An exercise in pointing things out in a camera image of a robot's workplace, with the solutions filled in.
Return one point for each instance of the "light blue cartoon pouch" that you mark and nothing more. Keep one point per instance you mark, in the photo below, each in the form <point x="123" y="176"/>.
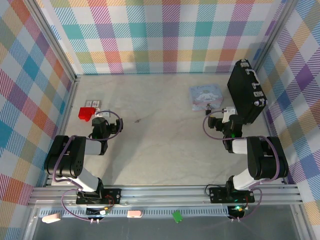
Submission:
<point x="206" y="96"/>

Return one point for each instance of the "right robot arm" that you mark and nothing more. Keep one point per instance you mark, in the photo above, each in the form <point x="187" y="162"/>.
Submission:
<point x="265" y="160"/>

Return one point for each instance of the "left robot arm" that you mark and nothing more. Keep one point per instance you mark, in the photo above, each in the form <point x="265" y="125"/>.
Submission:
<point x="62" y="160"/>

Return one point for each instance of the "red plastic block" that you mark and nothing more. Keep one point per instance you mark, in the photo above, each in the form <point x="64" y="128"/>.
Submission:
<point x="86" y="113"/>

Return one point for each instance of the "small playing card box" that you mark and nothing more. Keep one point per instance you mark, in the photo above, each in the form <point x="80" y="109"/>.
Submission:
<point x="93" y="103"/>

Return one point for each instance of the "small black connector board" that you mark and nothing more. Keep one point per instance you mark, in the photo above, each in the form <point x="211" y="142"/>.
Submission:
<point x="237" y="210"/>
<point x="100" y="212"/>

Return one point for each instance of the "green plastic tag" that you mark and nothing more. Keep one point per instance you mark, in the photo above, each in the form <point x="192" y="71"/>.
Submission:
<point x="177" y="217"/>

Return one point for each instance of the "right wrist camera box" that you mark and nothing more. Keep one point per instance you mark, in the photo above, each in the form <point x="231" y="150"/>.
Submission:
<point x="228" y="112"/>

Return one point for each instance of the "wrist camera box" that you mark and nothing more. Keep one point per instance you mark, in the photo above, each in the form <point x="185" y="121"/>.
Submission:
<point x="228" y="112"/>
<point x="103" y="113"/>

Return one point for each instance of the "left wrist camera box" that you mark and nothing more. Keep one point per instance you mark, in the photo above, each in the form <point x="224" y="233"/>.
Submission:
<point x="103" y="113"/>

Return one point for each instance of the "aluminium side rail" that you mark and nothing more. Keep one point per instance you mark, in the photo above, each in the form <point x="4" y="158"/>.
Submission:
<point x="63" y="125"/>
<point x="268" y="125"/>

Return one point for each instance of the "aluminium front rail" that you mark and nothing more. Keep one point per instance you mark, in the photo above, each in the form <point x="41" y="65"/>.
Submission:
<point x="162" y="195"/>

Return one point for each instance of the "aluminium frame post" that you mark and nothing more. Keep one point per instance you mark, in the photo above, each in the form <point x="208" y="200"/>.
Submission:
<point x="273" y="37"/>
<point x="56" y="42"/>

